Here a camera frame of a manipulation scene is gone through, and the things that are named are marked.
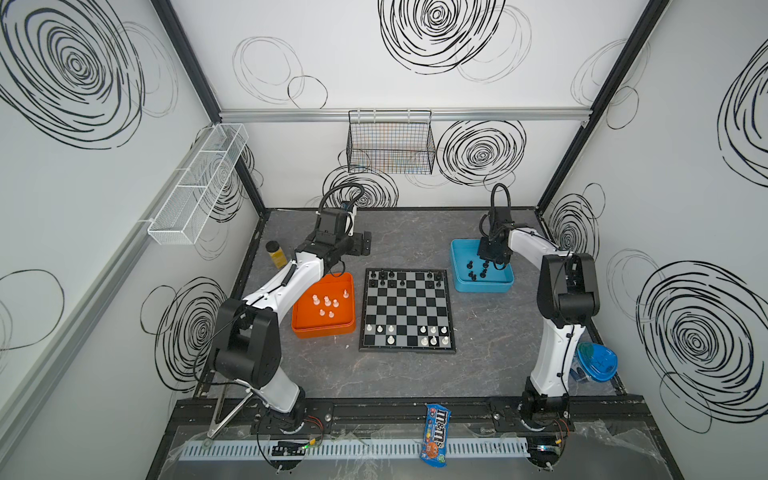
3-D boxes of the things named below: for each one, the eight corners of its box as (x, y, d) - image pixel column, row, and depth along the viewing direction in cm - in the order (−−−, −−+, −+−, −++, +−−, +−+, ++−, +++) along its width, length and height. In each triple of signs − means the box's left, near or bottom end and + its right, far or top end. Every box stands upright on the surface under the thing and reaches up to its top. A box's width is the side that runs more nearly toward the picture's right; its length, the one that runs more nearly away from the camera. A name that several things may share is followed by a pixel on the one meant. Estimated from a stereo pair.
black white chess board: (359, 353, 86) (358, 350, 84) (364, 272, 104) (364, 268, 102) (457, 353, 86) (459, 350, 84) (446, 272, 104) (447, 268, 102)
